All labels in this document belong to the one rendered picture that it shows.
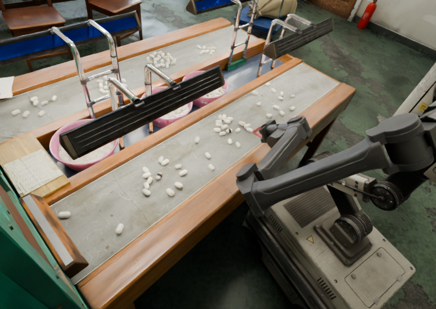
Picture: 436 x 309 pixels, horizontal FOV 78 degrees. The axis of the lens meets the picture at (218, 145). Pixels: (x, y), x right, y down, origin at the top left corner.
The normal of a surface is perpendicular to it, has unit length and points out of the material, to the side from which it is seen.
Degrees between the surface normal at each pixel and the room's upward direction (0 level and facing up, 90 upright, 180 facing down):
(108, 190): 0
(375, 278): 0
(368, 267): 0
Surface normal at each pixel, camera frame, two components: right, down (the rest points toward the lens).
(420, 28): -0.73, 0.41
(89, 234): 0.14, -0.67
